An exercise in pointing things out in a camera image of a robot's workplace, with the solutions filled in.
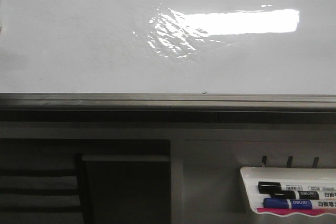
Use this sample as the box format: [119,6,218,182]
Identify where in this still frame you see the white whiteboard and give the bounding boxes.
[1,0,335,94]

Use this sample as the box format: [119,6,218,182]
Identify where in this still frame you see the dark cabinet panel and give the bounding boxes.
[83,156,171,223]

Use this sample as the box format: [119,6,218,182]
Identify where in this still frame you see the white marker tray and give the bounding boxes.
[240,167,335,223]

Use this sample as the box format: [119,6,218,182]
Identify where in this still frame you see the black capped marker top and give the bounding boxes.
[258,182,335,194]

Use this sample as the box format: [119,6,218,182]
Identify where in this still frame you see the black capped marker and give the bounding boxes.
[270,190,335,200]
[258,182,335,194]

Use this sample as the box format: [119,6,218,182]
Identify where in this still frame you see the blue capped marker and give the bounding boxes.
[263,198,335,210]

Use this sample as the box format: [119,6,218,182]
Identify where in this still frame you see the black capped marker middle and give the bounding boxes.
[270,190,335,200]

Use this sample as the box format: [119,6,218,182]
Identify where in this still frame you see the grey aluminium whiteboard frame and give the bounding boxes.
[1,93,335,124]

